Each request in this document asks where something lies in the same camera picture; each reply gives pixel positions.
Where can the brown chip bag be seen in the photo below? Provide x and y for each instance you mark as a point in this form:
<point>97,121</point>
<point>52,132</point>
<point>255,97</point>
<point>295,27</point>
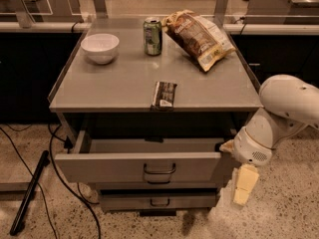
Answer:
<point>199,37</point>

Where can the grey desk background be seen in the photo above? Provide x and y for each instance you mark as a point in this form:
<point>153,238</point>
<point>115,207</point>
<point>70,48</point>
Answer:
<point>42,10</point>
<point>282,12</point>

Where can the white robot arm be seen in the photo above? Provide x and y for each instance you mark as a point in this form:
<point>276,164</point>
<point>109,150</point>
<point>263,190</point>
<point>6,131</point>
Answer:
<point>288,106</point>

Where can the grey bottom drawer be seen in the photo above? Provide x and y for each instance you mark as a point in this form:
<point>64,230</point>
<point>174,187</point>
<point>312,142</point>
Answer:
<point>158,201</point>

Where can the white rail barrier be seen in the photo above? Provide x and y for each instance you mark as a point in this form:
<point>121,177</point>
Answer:
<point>232,29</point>

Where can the black bar on floor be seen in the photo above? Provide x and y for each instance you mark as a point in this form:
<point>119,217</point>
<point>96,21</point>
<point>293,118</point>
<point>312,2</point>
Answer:
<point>18,223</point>

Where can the grey desk right background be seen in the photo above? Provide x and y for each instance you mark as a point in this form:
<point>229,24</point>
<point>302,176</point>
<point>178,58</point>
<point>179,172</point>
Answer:
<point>282,12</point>

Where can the white bowl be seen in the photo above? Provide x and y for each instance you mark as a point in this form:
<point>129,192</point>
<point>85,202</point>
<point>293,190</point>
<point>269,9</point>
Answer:
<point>101,48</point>

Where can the grey drawer cabinet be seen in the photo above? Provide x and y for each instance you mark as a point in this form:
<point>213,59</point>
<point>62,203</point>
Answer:
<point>145,129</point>

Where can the grey desk left background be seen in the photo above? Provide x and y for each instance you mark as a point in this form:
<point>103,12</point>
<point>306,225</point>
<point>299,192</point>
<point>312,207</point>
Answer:
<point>42,10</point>

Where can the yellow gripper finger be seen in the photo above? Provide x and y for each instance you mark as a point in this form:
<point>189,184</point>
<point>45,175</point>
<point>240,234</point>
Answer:
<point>246,179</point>
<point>227,146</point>

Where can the grey top drawer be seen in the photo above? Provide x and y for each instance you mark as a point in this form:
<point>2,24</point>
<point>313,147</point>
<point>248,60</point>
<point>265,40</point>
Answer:
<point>174,160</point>

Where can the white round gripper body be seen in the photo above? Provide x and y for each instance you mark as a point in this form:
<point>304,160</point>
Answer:
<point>248,147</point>

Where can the green soda can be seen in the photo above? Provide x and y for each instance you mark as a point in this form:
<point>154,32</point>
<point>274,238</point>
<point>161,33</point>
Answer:
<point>152,36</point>

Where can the dark snack bar wrapper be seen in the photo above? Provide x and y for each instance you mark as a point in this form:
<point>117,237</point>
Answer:
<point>163,97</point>

